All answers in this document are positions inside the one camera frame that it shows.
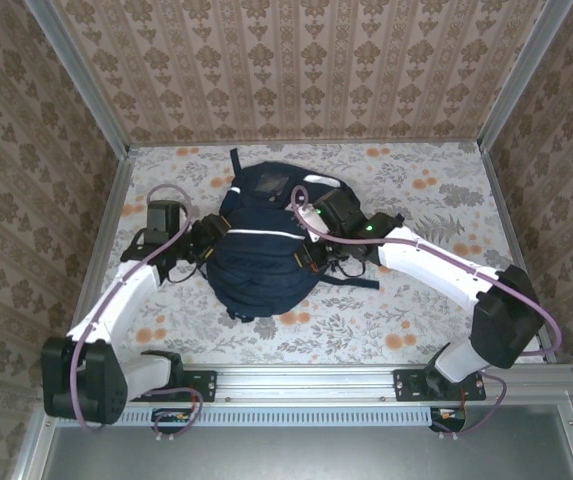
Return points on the navy blue backpack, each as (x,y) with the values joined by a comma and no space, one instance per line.
(256,280)

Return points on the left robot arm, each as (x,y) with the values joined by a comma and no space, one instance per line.
(116,300)

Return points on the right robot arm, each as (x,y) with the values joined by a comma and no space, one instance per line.
(431,260)

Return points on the floral table cover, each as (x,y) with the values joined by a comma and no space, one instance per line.
(316,340)

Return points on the grey metal panel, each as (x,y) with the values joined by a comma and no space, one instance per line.
(316,455)

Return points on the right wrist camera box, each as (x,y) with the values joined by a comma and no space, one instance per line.
(311,221)

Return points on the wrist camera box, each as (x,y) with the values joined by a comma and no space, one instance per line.
(163,216)
(311,221)

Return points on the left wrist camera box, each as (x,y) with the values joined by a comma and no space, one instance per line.
(163,216)

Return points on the aluminium front rail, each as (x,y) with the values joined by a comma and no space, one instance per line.
(306,382)

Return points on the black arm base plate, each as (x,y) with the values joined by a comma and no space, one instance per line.
(206,385)
(406,385)

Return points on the aluminium table side rail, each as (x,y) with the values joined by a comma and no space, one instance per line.
(500,200)

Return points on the aluminium frame post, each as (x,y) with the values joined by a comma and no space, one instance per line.
(523,70)
(78,70)

